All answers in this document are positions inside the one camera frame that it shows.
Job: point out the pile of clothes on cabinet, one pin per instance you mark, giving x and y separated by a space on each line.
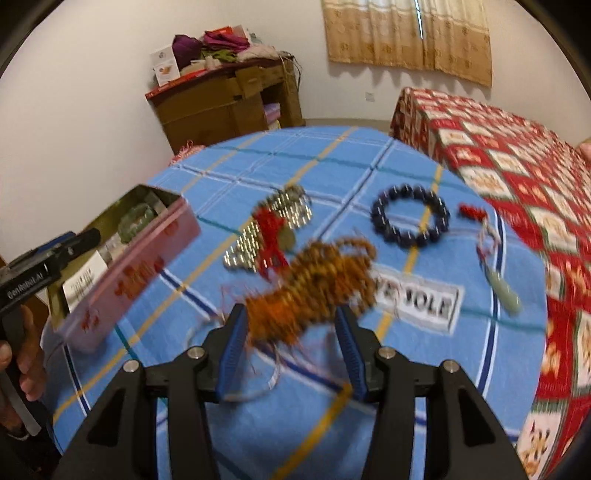
231 44

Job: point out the white paper card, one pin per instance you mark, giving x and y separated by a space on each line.
83 281

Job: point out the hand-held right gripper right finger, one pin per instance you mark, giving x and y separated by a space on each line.
351 350

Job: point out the purple cloth bundle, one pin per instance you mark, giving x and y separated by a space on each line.
187 48

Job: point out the person's left hand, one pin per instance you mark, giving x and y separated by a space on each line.
34 369

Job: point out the beige patterned curtain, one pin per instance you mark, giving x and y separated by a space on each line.
392 37

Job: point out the white printed box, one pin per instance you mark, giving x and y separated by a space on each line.
164 64

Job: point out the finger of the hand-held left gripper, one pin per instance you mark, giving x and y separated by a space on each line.
57 242
78 244

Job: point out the bed with red patterned blanket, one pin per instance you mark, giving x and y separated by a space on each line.
508 184

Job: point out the flat red box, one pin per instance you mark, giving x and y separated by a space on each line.
184 83

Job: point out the green jade bangle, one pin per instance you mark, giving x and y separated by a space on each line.
127 226

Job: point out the brown wooden cabinet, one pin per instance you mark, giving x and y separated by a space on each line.
198 110

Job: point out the blue plaid tablecloth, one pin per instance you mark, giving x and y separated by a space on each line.
323 175

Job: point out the pink metal tin box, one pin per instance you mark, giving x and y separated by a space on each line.
129 281

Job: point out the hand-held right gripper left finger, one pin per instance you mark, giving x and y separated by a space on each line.
233 350

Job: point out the pink storage boxes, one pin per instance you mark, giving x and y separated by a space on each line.
272 115

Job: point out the person's left forearm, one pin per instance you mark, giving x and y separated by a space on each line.
23 454

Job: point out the red knot pendant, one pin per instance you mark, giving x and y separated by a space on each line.
270 226

